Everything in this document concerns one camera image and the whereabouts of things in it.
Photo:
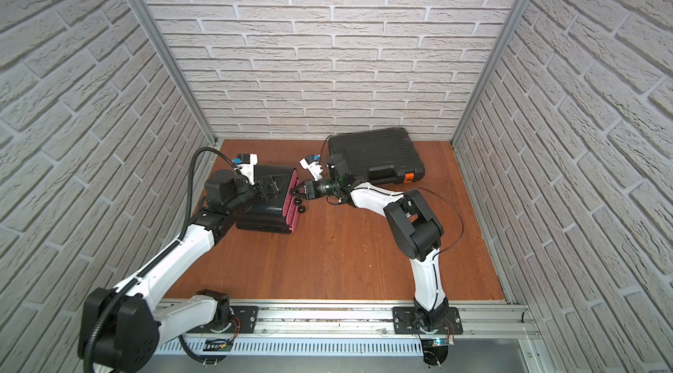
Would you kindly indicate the aluminium corner frame post right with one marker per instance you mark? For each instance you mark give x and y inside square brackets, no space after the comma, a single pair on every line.
[500,45]

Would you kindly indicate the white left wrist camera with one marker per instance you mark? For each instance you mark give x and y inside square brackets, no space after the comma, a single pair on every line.
[245,164]

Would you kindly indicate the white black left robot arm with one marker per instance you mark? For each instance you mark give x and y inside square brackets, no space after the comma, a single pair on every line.
[122,326]

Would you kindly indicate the aluminium corner frame post left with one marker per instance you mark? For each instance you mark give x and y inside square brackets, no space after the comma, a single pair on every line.
[163,51]

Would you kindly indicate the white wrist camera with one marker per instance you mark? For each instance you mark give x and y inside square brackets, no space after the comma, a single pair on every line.
[312,163]
[245,164]

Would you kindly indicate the black drawer cabinet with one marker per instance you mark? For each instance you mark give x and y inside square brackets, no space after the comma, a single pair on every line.
[279,213]

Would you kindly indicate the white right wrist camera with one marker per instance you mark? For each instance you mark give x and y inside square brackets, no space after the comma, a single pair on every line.
[312,163]

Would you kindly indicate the aluminium front rail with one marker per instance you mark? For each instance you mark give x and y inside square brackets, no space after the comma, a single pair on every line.
[360,328]

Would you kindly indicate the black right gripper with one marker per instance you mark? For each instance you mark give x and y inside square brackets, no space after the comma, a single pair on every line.
[311,191]

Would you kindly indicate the pink drawer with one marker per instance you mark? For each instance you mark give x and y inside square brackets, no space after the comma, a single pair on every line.
[290,209]

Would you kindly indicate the aluminium corner frame post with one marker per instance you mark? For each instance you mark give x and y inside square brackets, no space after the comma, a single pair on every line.
[500,45]
[163,51]

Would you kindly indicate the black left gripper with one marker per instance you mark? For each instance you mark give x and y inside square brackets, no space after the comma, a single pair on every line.
[265,186]

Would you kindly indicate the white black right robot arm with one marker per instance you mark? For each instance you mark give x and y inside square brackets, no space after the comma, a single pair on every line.
[416,230]

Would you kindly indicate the black plastic tool case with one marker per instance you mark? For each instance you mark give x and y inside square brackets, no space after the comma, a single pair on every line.
[380,156]

